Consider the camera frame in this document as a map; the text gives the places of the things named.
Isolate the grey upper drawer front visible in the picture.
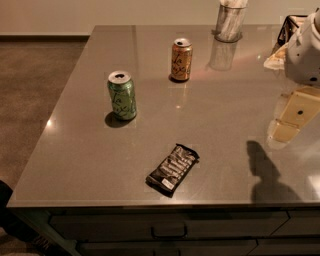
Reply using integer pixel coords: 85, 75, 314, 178
50, 211, 288, 242

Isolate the black snack bar wrapper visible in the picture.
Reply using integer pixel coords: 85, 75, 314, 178
146, 144, 199, 197

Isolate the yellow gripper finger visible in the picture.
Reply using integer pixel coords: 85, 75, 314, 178
270, 86, 320, 143

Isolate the dark drawer handle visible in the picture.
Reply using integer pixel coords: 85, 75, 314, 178
150, 224, 188, 240

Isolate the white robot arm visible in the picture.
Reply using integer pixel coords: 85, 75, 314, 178
264, 9, 320, 144

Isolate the green soda can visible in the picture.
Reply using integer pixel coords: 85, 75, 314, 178
107, 71, 137, 121

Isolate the orange soda can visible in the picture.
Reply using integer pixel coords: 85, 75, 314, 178
171, 38, 193, 81

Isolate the crumpled paper napkin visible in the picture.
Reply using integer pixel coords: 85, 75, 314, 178
264, 43, 288, 70

